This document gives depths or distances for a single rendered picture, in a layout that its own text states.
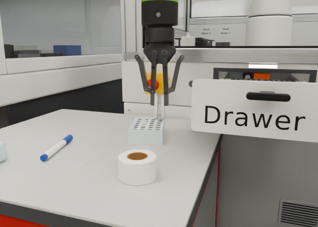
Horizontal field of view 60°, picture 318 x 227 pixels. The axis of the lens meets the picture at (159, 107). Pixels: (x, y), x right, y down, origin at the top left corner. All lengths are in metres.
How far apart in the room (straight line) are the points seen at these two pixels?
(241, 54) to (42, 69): 0.74
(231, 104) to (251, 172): 0.45
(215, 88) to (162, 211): 0.27
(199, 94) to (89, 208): 0.30
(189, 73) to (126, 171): 0.51
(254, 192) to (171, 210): 0.61
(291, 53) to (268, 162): 0.34
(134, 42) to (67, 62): 0.41
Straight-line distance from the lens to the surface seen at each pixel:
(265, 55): 0.90
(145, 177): 0.49
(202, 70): 0.91
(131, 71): 0.98
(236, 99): 0.57
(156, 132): 0.67
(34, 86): 1.14
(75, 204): 0.46
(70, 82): 1.30
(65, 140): 0.70
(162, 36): 0.69
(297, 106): 0.57
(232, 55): 0.90
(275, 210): 1.04
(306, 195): 1.02
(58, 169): 0.58
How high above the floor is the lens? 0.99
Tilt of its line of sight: 12 degrees down
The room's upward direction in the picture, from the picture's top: straight up
